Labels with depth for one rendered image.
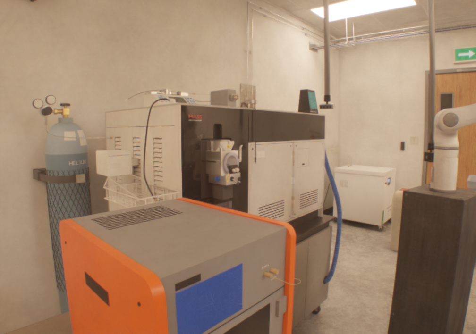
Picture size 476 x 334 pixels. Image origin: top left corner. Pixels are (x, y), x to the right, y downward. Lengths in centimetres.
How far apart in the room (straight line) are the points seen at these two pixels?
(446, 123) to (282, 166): 84
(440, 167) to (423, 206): 17
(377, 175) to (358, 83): 157
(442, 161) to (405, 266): 45
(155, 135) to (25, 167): 104
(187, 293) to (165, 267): 5
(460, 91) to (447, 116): 342
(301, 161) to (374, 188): 252
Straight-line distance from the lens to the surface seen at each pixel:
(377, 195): 429
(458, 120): 134
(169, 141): 123
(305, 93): 206
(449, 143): 135
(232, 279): 57
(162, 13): 267
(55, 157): 180
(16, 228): 218
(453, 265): 134
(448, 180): 136
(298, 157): 182
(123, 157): 139
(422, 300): 144
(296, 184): 183
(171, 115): 122
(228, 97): 173
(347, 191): 442
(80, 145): 181
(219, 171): 122
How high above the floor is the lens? 134
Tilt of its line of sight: 5 degrees down
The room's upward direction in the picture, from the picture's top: straight up
